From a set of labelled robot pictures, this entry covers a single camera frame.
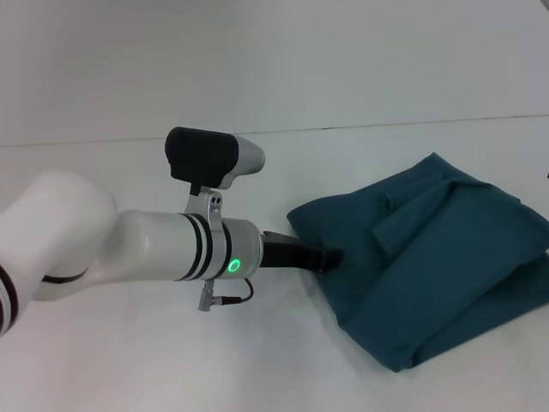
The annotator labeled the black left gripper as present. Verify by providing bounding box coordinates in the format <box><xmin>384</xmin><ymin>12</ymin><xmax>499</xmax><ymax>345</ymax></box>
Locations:
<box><xmin>259</xmin><ymin>230</ymin><xmax>346</xmax><ymax>276</ymax></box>

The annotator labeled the teal t-shirt with FREE print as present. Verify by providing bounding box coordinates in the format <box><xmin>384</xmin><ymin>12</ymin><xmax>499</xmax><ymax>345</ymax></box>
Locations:
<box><xmin>285</xmin><ymin>151</ymin><xmax>549</xmax><ymax>373</ymax></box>

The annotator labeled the left gripper cable with plug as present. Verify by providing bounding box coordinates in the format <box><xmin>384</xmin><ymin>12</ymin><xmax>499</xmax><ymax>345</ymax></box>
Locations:
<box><xmin>196</xmin><ymin>276</ymin><xmax>256</xmax><ymax>312</ymax></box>

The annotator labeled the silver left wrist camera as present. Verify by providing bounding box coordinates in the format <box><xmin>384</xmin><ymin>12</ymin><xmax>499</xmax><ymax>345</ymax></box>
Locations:
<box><xmin>165</xmin><ymin>126</ymin><xmax>267</xmax><ymax>228</ymax></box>

